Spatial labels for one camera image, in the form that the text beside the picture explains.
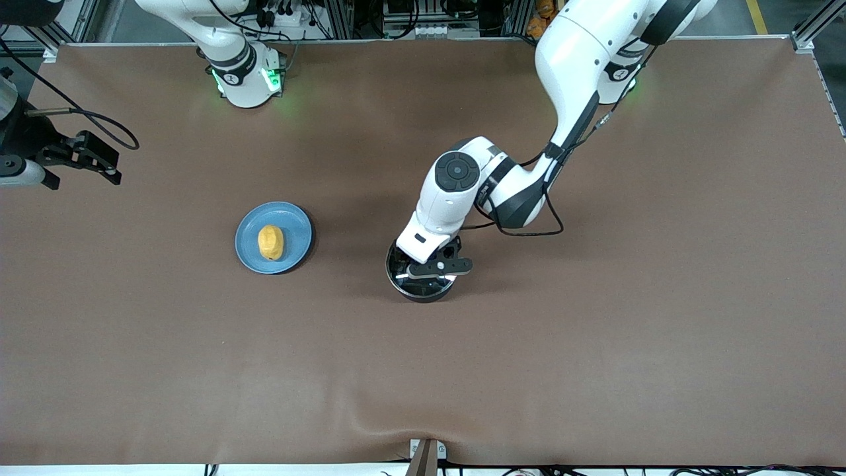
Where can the white power strip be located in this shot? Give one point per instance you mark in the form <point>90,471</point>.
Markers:
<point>291,18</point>

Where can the aluminium frame profile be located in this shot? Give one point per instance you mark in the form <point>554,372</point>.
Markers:
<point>49,46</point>
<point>803,41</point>

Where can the yellow potato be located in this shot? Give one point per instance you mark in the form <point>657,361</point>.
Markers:
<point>271,242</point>

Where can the orange toy food pile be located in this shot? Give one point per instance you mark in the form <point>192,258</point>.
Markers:
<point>540,20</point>

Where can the blue plate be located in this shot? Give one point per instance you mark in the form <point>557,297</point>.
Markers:
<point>294,231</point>

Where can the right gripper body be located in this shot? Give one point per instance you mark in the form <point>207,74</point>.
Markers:
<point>25,137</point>

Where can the metal camera pole bracket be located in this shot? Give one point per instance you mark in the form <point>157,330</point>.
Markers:
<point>426,459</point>

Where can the brown table mat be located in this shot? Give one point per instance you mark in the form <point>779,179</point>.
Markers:
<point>595,370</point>

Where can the aluminium frame post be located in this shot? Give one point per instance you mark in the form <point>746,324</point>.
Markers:
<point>342,18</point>

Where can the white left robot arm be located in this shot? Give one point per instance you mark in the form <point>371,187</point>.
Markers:
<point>581,59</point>

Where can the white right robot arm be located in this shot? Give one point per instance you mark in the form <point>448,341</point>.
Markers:
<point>244,86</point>

